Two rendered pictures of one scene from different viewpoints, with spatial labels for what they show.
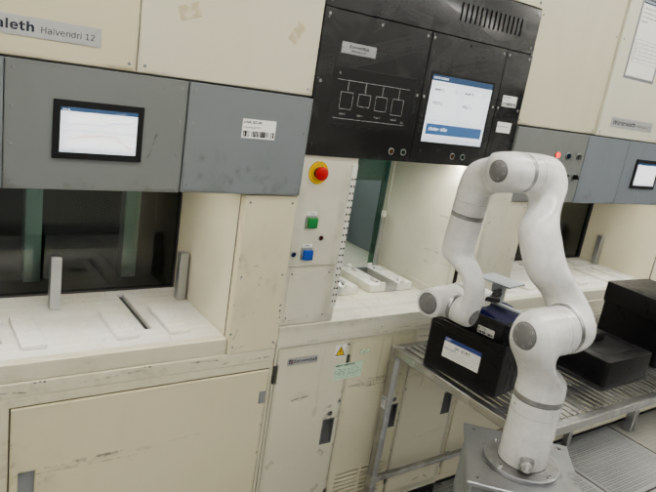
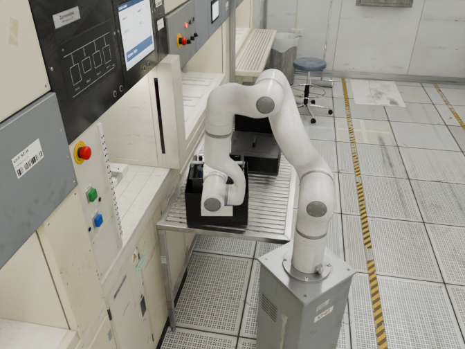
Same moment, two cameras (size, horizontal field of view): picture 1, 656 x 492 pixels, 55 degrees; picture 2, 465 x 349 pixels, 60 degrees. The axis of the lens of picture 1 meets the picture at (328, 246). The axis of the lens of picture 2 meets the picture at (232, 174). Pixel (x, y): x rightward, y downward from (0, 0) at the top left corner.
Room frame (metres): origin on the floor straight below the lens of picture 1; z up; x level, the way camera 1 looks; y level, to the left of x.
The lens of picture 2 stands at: (0.78, 0.43, 1.92)
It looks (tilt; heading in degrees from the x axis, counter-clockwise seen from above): 33 degrees down; 317
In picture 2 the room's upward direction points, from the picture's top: straight up
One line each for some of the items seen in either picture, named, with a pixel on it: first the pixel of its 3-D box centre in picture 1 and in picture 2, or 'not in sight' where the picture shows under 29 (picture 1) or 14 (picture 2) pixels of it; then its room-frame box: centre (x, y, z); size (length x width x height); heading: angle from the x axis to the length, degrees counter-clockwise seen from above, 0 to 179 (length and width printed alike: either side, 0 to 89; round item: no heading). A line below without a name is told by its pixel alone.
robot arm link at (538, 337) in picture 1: (541, 354); (315, 208); (1.40, -0.54, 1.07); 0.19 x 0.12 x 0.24; 126
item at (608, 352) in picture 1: (593, 349); (254, 149); (2.13, -1.01, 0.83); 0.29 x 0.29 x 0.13; 37
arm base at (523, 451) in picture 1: (529, 430); (308, 246); (1.42, -0.57, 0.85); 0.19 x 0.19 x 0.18
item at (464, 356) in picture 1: (484, 347); (218, 192); (1.94, -0.57, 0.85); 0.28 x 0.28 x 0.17; 46
